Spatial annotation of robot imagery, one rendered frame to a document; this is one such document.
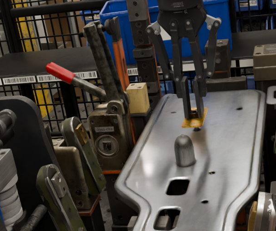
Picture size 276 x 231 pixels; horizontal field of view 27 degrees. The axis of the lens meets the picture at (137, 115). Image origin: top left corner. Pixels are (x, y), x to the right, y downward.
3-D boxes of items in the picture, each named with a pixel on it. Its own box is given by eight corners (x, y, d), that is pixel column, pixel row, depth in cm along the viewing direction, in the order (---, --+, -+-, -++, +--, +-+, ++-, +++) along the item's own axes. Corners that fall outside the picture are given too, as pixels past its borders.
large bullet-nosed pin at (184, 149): (195, 175, 92) (190, 138, 90) (175, 175, 93) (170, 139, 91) (197, 165, 95) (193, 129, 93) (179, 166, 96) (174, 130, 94)
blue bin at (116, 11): (233, 50, 136) (228, -4, 132) (108, 67, 140) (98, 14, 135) (228, 33, 152) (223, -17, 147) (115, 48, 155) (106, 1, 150)
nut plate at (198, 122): (202, 127, 100) (201, 120, 99) (181, 128, 101) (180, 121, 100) (208, 108, 107) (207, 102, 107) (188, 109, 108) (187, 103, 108)
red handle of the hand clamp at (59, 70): (121, 104, 104) (44, 64, 105) (116, 113, 105) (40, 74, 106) (127, 96, 108) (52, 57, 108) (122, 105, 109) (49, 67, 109)
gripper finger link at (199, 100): (195, 75, 102) (199, 74, 102) (200, 111, 105) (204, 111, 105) (192, 81, 100) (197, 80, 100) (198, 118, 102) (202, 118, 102)
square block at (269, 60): (299, 202, 132) (290, 52, 119) (264, 202, 134) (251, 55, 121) (299, 184, 139) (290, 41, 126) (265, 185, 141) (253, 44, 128)
